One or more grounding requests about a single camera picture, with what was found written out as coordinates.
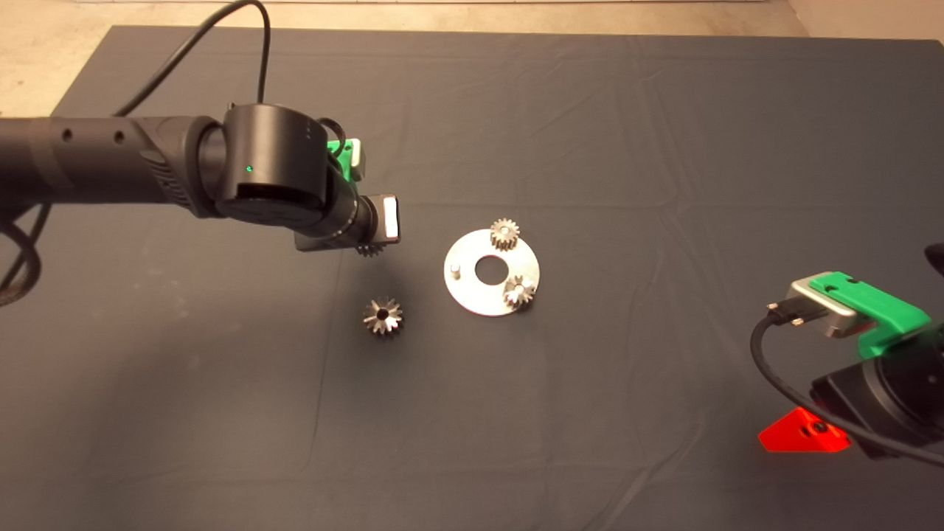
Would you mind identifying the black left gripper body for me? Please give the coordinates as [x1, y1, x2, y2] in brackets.
[295, 193, 401, 253]

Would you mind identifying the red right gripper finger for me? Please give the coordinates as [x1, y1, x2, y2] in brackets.
[758, 408, 852, 453]

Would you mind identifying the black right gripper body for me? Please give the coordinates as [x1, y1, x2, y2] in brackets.
[810, 324, 944, 462]

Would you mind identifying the large steel bevel gear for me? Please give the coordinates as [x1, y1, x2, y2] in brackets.
[362, 296, 405, 337]

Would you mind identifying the steel gear on plate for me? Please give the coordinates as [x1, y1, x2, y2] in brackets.
[503, 275, 535, 309]
[490, 218, 521, 251]

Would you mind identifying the round metal plate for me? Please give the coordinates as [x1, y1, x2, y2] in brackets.
[443, 229, 541, 318]

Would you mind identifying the dark grey table cloth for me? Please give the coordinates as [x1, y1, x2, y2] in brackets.
[0, 27, 944, 531]

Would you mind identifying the green left camera mount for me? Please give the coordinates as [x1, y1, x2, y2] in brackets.
[327, 139, 361, 181]

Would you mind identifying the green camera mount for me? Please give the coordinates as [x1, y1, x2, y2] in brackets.
[808, 272, 931, 360]
[327, 139, 361, 181]

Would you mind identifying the green right camera mount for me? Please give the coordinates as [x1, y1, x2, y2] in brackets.
[808, 272, 931, 360]

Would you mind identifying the black right camera cable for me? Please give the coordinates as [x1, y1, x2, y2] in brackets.
[749, 302, 944, 469]

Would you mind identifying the grey right camera box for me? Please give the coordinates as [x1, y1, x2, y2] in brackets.
[785, 280, 858, 340]

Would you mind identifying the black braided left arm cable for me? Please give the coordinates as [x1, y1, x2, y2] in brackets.
[0, 203, 52, 307]

